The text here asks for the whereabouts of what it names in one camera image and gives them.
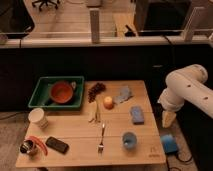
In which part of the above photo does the red chili pepper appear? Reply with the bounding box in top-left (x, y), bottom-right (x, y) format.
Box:
top-left (27, 136), bottom-right (48, 156)

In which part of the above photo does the bunch of dark grapes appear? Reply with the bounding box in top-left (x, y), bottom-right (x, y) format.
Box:
top-left (88, 82), bottom-right (106, 102)

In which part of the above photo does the blue sponge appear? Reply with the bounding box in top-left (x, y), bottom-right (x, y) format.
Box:
top-left (130, 106), bottom-right (144, 125)

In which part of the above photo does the blue device on floor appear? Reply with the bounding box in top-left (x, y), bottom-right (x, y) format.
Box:
top-left (161, 134), bottom-right (179, 154)

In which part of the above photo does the orange bowl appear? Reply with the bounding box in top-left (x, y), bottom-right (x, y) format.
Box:
top-left (49, 81), bottom-right (74, 104)

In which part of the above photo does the white paper cup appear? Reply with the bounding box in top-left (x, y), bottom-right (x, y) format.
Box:
top-left (28, 108), bottom-right (48, 129)

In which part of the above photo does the silver fork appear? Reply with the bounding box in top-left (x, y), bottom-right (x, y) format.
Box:
top-left (98, 123), bottom-right (106, 154)

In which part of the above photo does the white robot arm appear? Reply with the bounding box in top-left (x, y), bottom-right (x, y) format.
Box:
top-left (158, 64), bottom-right (213, 128)

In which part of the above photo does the orange fruit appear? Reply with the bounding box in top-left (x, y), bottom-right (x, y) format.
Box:
top-left (103, 96), bottom-right (114, 110)

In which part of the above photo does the blue cup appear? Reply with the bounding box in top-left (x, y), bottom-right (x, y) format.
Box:
top-left (122, 132), bottom-right (137, 150)

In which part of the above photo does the black smartphone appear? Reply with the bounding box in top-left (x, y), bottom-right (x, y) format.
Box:
top-left (45, 137), bottom-right (69, 154)

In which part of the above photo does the green plastic bin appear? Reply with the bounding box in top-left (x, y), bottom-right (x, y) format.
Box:
top-left (28, 76), bottom-right (84, 111)

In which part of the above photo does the small object in bin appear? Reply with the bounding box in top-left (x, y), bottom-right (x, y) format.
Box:
top-left (70, 82), bottom-right (77, 90)

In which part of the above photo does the black office chair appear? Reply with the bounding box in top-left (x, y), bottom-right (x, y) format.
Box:
top-left (31, 0), bottom-right (60, 12)

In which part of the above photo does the small metal cup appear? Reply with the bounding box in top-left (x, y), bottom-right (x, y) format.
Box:
top-left (20, 140), bottom-right (37, 156)

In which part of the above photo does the light blue towel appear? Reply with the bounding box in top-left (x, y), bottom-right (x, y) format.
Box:
top-left (113, 86), bottom-right (132, 104)

